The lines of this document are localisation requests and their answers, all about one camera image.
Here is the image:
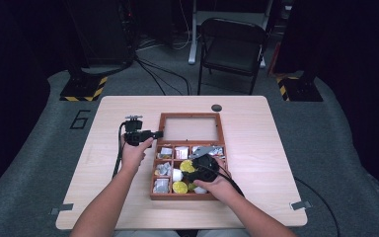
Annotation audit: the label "striped black stand base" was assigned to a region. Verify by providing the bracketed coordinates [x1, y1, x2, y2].
[59, 74, 109, 103]
[275, 75, 324, 103]

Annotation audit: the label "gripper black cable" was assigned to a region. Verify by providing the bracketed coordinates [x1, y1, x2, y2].
[112, 121, 128, 180]
[196, 163, 245, 198]

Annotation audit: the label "black folding chair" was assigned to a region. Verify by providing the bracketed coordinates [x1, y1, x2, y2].
[196, 17, 269, 97]

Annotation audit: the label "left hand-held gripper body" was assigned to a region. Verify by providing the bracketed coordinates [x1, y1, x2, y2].
[123, 115, 153, 147]

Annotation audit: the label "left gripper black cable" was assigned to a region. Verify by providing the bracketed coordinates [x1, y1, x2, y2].
[112, 121, 128, 180]

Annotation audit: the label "person's right hand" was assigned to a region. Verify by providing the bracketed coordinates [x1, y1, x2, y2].
[192, 157, 241, 205]

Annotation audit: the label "black cable on floor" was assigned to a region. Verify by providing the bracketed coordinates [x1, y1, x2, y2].
[294, 177, 341, 237]

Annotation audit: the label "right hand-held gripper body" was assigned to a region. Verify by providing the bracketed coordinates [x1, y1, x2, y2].
[191, 146, 220, 183]

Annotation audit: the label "black floor cables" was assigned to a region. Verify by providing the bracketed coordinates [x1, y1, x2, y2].
[133, 53, 192, 97]

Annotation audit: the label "black cabinet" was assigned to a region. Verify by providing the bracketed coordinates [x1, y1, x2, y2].
[66, 0, 136, 68]

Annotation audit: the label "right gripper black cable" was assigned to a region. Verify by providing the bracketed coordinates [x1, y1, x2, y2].
[196, 163, 245, 198]

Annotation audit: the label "grey tape strip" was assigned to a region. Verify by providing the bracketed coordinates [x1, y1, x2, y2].
[49, 202, 75, 216]
[289, 199, 313, 211]

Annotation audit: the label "person's left hand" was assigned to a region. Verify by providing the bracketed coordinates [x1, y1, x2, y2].
[120, 137, 155, 175]

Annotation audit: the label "yellow round capsule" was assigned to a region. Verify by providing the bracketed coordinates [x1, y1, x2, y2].
[179, 159, 196, 174]
[172, 181, 190, 195]

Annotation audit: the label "white and red packet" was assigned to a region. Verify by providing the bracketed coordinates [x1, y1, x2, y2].
[175, 146, 190, 160]

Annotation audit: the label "white floor cable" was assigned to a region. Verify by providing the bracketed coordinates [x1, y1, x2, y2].
[136, 31, 193, 52]

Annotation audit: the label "wooden box with glass lid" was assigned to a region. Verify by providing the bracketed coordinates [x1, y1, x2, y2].
[149, 112, 229, 201]

